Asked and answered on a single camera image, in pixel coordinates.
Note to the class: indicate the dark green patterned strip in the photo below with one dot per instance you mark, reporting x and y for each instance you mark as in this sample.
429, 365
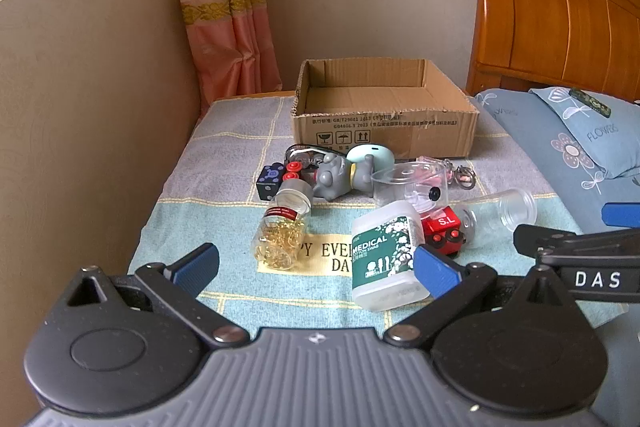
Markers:
592, 103

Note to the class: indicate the checked grey and teal towel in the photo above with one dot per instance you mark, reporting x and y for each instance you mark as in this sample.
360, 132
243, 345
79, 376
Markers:
225, 157

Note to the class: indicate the mint green round gadget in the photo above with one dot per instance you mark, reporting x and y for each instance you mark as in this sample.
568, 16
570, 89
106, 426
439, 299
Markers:
370, 154

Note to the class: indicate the white green-label swab box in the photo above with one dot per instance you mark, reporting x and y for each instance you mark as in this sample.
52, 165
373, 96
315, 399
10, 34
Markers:
385, 257

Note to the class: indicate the blue flower-print bedsheet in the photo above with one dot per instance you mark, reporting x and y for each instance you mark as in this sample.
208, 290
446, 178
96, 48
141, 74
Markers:
545, 167

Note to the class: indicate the cardboard box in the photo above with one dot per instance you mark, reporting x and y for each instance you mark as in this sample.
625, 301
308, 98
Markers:
390, 132

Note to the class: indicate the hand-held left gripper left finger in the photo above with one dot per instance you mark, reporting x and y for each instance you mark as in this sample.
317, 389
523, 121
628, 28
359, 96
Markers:
197, 264

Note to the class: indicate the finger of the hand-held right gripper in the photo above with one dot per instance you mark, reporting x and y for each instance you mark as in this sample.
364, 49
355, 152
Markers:
622, 213
555, 242

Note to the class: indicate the pink and cream curtain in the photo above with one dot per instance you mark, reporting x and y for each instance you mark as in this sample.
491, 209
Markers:
225, 7

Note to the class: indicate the red toy car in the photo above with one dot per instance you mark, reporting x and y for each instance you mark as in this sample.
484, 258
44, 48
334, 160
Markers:
445, 222

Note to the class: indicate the blue flower-print pillow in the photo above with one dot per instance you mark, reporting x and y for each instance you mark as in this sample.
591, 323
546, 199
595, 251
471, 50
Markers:
600, 142

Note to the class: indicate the black cube with red buttons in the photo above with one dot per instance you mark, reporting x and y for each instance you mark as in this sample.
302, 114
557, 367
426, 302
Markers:
267, 187

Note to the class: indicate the clear round plastic container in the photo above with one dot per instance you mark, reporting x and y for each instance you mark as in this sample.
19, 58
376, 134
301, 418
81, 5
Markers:
400, 187

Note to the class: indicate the silver and black carabiner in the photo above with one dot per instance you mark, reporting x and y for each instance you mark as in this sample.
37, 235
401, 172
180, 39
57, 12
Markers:
300, 153

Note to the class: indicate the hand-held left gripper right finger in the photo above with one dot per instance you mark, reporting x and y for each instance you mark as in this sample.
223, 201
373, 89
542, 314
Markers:
435, 269

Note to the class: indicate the wooden bed headboard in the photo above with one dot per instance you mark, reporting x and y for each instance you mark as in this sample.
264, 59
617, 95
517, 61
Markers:
550, 7

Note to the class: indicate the glass jar of gold pins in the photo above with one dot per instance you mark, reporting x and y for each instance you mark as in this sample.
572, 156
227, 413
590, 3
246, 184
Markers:
280, 237

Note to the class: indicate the clear plastic cup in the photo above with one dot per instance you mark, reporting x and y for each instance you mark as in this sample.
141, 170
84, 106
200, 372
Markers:
500, 214

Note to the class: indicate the grey hippo toy figure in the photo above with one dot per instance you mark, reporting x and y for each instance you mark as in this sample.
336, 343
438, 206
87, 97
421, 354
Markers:
330, 179

